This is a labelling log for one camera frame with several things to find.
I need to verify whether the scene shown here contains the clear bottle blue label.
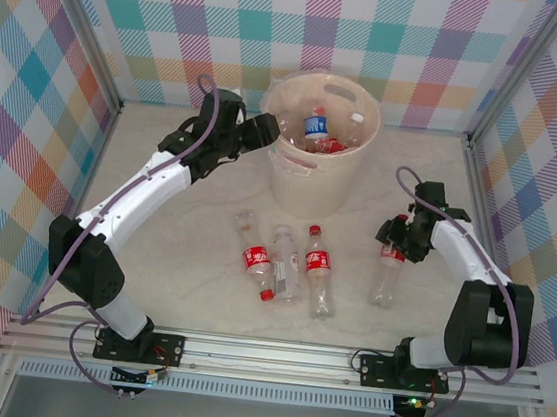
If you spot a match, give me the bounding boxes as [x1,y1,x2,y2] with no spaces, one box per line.
[300,103,334,143]

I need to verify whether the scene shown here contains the beige plastic bin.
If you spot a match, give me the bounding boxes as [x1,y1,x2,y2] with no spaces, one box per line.
[251,67,388,227]

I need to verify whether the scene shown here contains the clear bottle white cap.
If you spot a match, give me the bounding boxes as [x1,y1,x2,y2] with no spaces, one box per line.
[343,111,371,149]

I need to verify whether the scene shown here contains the clear bottle white label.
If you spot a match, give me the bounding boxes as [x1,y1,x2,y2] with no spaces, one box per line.
[263,223,310,307]

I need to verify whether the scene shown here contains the small black connector module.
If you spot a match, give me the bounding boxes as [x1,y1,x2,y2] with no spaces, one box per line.
[391,392,432,417]
[110,363,164,390]

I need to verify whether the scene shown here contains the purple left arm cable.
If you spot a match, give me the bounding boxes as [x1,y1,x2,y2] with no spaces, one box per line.
[18,56,224,346]

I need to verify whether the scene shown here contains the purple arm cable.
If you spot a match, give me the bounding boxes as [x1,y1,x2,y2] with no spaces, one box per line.
[373,165,540,388]
[18,56,224,346]

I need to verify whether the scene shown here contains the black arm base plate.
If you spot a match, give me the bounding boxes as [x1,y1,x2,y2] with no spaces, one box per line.
[356,352,453,398]
[92,323,188,370]

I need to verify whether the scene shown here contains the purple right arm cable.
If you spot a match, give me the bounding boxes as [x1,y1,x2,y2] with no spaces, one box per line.
[373,165,540,388]

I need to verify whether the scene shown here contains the aluminium frame post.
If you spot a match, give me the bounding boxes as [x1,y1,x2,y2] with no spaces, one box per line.
[464,0,557,156]
[27,0,136,116]

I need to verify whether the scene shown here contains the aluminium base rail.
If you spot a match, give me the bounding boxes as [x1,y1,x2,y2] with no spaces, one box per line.
[0,307,551,414]

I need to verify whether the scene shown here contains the white slotted cable duct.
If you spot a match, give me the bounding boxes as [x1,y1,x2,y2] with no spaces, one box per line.
[17,352,397,417]

